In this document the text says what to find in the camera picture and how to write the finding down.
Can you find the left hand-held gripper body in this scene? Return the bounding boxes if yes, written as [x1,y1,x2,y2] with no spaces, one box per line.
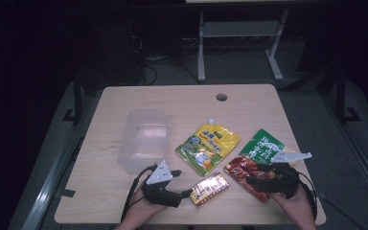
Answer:
[142,160,184,209]

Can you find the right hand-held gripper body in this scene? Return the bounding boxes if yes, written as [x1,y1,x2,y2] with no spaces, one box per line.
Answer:
[252,151,313,199]

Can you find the green and red seasoning packet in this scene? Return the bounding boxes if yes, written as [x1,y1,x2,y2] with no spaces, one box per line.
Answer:
[223,128,301,203]

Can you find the small gold and red box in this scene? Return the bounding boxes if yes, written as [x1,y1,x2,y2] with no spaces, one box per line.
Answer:
[190,172,230,208]

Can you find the clear plastic container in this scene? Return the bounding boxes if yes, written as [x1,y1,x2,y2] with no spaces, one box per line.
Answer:
[118,107,170,175]

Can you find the yellow spout pouch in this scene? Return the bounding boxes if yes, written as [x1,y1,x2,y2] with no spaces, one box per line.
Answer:
[174,118,242,177]

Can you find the person's right hand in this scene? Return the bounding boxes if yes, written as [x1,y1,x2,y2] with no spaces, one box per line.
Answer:
[269,184,316,222]

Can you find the person's left hand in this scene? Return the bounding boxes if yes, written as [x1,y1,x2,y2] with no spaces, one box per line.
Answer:
[128,186,167,223]

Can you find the black metal stand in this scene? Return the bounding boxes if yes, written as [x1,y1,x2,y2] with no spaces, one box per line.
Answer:
[334,66,362,126]
[61,73,84,126]

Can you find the white metal stand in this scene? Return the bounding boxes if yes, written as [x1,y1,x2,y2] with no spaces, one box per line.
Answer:
[196,9,289,82]

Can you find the left hand-held gripper cable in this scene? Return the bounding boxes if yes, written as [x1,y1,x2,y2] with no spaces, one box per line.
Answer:
[120,165,158,223]

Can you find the thin black floor cable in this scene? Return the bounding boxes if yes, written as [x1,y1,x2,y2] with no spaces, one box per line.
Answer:
[324,197,365,230]

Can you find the aluminium floor rail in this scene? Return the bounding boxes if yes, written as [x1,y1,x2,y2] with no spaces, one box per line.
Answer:
[20,95,104,230]
[322,95,368,207]

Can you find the black floor cables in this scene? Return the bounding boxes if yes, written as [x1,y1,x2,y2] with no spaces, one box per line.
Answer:
[133,34,202,85]

